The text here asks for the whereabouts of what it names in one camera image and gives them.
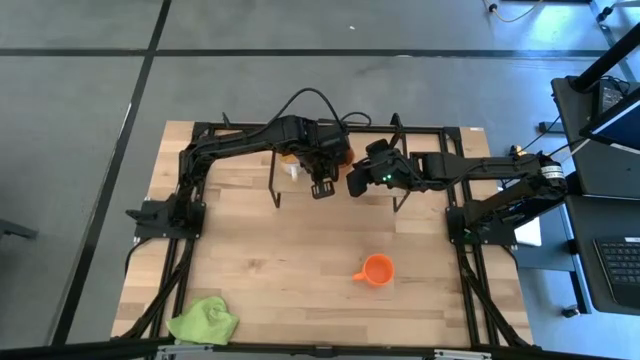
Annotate grey chair leg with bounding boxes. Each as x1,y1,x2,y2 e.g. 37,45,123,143
0,218,39,241

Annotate black laptop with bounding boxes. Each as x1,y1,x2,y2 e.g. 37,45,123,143
592,234,640,309

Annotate pale metal desk frame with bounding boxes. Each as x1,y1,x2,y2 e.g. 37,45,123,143
589,0,640,84

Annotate dark flat monitor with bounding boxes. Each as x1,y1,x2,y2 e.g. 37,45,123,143
579,97,640,154

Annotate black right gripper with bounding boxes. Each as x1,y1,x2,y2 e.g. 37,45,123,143
345,138,419,198

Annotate white box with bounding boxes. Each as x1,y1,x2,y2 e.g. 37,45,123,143
514,216,543,248

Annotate black metal table frame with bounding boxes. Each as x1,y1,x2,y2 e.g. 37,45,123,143
112,112,532,351

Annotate yellow floor cable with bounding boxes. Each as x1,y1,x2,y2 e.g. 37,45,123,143
482,0,544,24

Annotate yellow mug with white handle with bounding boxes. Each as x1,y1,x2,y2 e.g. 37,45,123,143
278,153,303,182

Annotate green cloth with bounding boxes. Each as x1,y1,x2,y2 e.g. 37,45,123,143
165,295,240,346

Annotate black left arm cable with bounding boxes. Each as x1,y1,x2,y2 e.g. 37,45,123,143
263,87,373,132

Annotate wooden shelf with black legs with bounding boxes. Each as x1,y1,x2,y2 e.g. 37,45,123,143
268,128,412,214

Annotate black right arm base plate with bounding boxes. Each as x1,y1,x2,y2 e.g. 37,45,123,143
446,204,518,246

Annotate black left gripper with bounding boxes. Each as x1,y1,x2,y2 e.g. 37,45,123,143
299,121,354,201

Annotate aluminium rail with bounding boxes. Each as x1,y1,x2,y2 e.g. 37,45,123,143
154,344,494,360

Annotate black slanted pole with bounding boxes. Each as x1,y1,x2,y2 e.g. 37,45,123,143
569,23,640,94

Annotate black desk with monitor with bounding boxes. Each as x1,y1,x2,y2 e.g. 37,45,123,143
551,74,640,201

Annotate bright orange mug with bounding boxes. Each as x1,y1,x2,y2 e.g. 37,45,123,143
351,253,396,289

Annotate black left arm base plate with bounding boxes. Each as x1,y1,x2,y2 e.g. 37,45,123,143
125,197,206,240

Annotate yellow plug with cables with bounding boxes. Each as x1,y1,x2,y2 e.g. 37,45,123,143
508,143,539,161

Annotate black desk with laptop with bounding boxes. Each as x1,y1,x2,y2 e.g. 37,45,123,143
563,193,640,317

